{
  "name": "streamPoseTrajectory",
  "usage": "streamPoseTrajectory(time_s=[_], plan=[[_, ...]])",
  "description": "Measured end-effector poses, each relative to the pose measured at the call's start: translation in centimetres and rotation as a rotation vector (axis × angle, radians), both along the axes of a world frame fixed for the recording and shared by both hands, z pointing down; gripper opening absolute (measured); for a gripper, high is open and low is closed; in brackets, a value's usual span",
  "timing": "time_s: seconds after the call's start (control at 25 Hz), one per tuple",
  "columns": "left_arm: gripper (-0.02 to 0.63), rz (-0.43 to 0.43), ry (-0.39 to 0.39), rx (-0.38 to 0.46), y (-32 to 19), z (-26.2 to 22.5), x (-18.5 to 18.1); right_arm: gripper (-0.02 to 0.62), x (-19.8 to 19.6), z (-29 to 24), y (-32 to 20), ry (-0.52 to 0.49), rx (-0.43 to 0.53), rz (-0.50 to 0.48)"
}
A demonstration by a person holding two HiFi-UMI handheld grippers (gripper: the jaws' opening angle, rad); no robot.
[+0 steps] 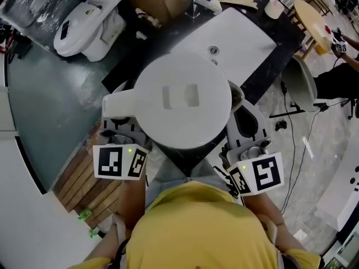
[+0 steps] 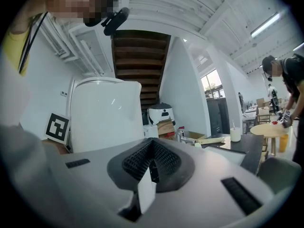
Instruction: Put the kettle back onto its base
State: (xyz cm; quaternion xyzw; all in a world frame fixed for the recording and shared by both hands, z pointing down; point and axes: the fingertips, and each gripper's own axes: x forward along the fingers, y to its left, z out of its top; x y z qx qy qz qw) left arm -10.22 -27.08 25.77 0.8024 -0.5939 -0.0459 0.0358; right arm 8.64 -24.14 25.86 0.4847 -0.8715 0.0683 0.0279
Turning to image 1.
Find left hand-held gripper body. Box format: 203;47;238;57
92;116;154;181

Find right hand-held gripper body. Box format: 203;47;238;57
220;98;284;197

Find person's right forearm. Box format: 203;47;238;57
243;191;287;235

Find person's left forearm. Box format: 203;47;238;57
115;174;147;230

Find wooden slat mat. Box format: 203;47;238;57
52;140;126;230

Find person's grey shorts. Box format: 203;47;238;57
145;155;234;207

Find white floor socket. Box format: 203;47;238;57
292;228;310;243

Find white cabinet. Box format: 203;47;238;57
316;133;359;233

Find person's yellow shirt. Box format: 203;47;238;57
66;180;322;269

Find grey shell chair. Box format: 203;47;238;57
281;55;319;113

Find white bathtub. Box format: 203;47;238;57
0;85;102;269

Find white toilet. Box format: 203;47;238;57
53;0;127;63

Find white sink basin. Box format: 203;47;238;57
171;7;278;95

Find round wooden table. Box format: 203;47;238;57
293;0;334;62

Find white plastic cup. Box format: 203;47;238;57
264;0;286;20

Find brown cardboard box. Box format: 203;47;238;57
123;0;189;25

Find plastic wrapped bundle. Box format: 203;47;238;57
0;0;82;36

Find black floor cable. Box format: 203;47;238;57
279;76;348;215

